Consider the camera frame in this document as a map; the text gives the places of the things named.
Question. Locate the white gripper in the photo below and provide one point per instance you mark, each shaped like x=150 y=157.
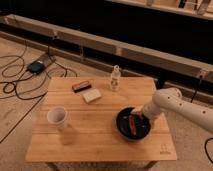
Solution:
x=141 y=110

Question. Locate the dark ceramic bowl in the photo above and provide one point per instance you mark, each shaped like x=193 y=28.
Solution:
x=142 y=124

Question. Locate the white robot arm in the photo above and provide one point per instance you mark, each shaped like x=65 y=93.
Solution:
x=170 y=99

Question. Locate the orange item in bowl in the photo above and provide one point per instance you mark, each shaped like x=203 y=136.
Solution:
x=132 y=125

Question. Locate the clear plastic bottle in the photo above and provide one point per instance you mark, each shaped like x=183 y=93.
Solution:
x=115 y=77

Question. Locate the beige sponge block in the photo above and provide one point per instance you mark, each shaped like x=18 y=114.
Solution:
x=91 y=95

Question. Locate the brown black eraser block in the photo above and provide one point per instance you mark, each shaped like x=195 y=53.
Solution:
x=81 y=86

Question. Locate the wooden table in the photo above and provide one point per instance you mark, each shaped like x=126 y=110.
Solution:
x=91 y=134

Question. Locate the white paper cup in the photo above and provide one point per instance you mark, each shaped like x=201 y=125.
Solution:
x=57 y=116

